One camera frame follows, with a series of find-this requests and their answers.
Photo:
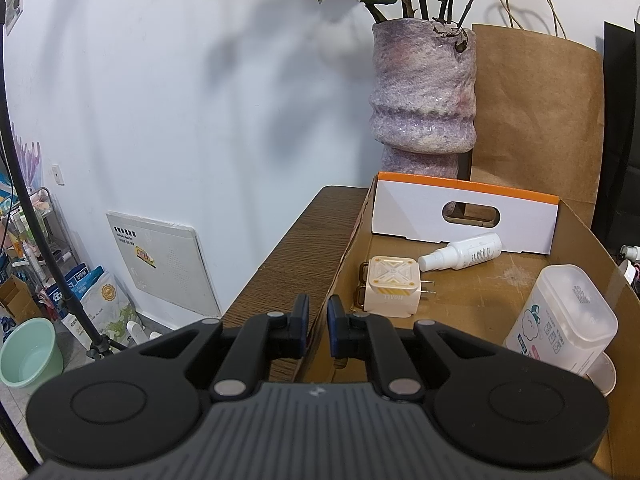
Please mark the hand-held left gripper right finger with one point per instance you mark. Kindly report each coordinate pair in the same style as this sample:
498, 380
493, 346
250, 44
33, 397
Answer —
334, 335

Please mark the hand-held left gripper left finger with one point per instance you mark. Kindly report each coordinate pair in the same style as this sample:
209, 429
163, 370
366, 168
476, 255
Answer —
301, 332

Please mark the beige power adapter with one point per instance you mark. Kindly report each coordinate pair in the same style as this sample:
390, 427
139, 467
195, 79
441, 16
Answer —
390, 280

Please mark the cardboard box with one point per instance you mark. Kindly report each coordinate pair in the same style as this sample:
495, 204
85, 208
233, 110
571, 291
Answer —
475, 300

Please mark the white spray bottle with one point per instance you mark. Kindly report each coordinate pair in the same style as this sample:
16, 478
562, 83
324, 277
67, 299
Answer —
470, 251

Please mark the translucent plastic container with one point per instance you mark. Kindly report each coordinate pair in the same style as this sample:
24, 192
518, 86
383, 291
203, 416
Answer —
555, 320

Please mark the white floor appliance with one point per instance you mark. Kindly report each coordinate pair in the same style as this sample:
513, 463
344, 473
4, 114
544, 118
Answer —
135, 332

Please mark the white green rice bag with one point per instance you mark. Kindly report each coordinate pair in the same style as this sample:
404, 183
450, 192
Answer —
107, 305

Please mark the black tripod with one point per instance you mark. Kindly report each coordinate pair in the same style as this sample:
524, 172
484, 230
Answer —
97, 346

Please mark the blue printed bag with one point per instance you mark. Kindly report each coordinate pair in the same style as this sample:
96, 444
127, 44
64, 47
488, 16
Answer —
80, 280

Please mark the purple ceramic vase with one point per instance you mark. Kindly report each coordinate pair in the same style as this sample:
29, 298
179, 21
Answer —
425, 100

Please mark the white paper cup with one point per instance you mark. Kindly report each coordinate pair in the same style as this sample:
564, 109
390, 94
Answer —
605, 375

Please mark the green plastic basin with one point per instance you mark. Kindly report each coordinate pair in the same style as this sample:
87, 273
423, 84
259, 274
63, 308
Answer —
27, 360

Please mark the metal storage rack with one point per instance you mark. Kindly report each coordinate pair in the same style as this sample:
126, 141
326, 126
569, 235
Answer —
45, 210

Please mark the small brown cardboard carton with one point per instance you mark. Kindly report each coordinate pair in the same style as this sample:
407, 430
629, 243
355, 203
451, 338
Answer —
12, 297

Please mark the brown paper bag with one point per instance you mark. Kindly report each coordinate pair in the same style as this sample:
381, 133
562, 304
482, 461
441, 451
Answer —
540, 110

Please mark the white plastic pipe fitting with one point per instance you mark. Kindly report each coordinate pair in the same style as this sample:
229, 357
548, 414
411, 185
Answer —
631, 251

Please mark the black paper bag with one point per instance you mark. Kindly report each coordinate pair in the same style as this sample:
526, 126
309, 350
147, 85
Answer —
620, 135

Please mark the white wall panel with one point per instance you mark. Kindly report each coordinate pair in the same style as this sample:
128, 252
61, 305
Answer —
160, 260

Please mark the white wall switch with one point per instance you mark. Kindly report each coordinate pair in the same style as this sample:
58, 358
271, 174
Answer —
58, 175

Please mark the purple wall picture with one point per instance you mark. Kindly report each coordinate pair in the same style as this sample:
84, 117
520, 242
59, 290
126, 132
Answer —
27, 160

